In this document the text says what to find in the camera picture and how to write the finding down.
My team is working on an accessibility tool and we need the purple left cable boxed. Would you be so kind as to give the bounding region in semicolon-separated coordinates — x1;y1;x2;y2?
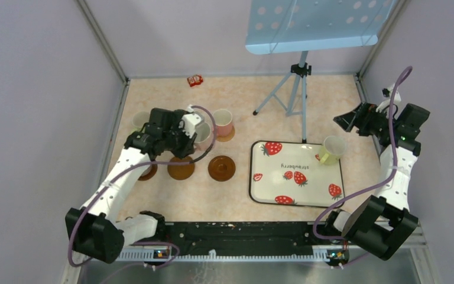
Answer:
67;105;219;271

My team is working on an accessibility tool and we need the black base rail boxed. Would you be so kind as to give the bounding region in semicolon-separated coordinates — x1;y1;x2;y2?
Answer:
142;221;343;257

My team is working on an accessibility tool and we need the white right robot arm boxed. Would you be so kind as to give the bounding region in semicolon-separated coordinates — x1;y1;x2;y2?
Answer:
323;102;430;260

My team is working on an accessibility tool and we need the pink white mug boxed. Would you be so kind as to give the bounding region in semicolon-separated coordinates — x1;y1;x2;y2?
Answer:
194;122;213;151

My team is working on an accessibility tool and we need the small red box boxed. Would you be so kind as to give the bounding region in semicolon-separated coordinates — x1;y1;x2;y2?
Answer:
187;75;203;88

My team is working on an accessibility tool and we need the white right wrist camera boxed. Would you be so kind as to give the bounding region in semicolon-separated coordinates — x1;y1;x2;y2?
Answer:
375;84;401;117

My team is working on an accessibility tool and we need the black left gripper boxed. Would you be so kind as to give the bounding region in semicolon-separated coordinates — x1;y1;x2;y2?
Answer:
162;121;198;160

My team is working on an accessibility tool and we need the brown wooden coaster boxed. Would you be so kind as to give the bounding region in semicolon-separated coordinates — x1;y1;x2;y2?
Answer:
208;156;236;182
138;164;158;181
167;156;195;180

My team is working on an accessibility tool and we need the green mug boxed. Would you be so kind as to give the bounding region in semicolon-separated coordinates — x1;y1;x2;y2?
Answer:
131;111;150;131

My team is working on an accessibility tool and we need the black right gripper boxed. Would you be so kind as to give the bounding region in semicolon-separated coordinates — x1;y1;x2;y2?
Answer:
333;101;397;138

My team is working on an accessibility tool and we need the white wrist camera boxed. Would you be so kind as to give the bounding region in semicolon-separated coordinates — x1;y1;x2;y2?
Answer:
375;84;401;117
179;105;203;138

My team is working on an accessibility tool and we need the white strawberry tray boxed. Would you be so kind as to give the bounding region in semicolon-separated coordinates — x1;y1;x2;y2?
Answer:
248;140;346;208

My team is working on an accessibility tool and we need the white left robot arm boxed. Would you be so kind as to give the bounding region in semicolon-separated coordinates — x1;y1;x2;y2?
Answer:
65;106;203;267

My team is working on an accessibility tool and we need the light blue music stand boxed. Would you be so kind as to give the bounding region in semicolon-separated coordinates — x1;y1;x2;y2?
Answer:
245;0;395;143

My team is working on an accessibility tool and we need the woven rattan coaster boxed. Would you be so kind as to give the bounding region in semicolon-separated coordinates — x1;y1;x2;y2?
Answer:
216;127;235;142

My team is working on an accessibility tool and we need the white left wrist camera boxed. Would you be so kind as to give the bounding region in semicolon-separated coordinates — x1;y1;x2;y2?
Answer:
179;105;203;138

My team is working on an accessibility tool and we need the yellow mug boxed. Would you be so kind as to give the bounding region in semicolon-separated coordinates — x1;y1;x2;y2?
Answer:
317;135;347;166

